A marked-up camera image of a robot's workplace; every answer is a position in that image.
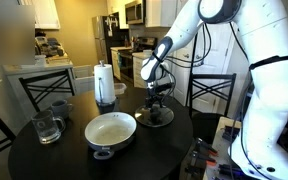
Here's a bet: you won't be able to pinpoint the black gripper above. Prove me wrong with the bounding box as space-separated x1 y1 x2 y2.
145 81 173 118

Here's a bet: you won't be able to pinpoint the round glass lid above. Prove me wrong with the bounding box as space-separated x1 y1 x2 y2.
135 104 174 127

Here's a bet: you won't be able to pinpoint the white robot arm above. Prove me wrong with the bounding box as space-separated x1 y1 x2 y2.
141 0 288 180

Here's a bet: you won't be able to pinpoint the grey pan white interior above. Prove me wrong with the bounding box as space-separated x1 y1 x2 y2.
84 112 137 160

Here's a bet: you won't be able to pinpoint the round black table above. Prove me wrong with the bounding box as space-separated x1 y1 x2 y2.
8 91 193 180

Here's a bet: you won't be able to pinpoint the clear plastic container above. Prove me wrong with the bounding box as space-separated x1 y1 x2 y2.
114 83 127 95

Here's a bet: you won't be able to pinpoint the white kitchen base cabinet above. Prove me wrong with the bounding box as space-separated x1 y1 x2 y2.
132 52 147 88

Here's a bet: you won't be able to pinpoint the black chair right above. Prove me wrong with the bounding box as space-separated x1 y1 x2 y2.
188 73 236 143

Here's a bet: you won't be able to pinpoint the black kitchen stove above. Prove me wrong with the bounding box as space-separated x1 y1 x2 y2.
119 37 157 82

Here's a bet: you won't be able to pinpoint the white paper towel roll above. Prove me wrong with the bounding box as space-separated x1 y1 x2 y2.
94 60 116 106

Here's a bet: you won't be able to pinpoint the grey ceramic mug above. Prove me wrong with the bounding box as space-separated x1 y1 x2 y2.
51 100 73 119

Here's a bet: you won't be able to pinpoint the stainless steel refrigerator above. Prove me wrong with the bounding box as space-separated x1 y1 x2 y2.
92 13 129 64

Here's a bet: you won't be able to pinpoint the microwave oven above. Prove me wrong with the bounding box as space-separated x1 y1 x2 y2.
125 0 146 25

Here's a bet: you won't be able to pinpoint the clear glass mug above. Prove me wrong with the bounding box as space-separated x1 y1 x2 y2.
31 110 66 144

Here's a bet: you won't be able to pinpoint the black chair back left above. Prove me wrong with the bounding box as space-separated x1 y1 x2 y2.
19 69 75 112

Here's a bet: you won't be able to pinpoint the white side counter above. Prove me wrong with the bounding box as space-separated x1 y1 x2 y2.
3 62 76 120

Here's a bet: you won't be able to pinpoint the appliances on counter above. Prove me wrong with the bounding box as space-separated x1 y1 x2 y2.
35 32 65 57

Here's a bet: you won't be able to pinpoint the orange handled black clamp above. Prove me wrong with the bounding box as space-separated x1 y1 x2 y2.
185 138 218 180

